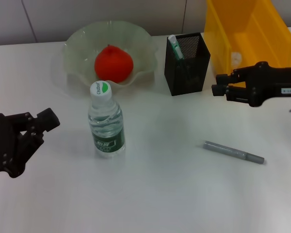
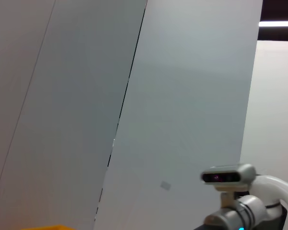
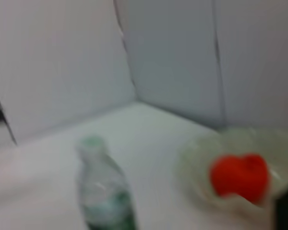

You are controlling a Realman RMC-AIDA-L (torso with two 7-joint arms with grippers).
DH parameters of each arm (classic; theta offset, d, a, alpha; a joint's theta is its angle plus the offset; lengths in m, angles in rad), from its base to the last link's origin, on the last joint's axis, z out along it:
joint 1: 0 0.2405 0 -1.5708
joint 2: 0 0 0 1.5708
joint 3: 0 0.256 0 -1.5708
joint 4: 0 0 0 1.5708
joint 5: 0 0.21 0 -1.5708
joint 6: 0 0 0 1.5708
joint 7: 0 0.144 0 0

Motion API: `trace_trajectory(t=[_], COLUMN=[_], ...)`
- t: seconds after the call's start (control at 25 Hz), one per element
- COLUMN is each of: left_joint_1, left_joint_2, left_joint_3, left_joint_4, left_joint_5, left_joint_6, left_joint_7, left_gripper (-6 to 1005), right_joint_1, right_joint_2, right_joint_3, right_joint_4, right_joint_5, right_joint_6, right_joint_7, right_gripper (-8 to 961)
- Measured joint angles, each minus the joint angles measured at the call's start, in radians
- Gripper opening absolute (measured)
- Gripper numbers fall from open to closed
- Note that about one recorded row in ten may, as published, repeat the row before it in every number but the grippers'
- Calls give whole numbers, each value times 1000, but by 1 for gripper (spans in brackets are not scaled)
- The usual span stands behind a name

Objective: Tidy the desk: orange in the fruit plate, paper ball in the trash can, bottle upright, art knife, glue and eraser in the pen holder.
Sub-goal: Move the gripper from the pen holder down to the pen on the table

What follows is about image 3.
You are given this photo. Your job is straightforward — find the pale green wavy fruit plate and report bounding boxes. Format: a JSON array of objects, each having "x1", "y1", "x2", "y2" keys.
[{"x1": 176, "y1": 128, "x2": 288, "y2": 216}]

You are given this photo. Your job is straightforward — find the clear green-label water bottle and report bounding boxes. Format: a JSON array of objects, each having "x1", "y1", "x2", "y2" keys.
[{"x1": 75, "y1": 135, "x2": 139, "y2": 230}]

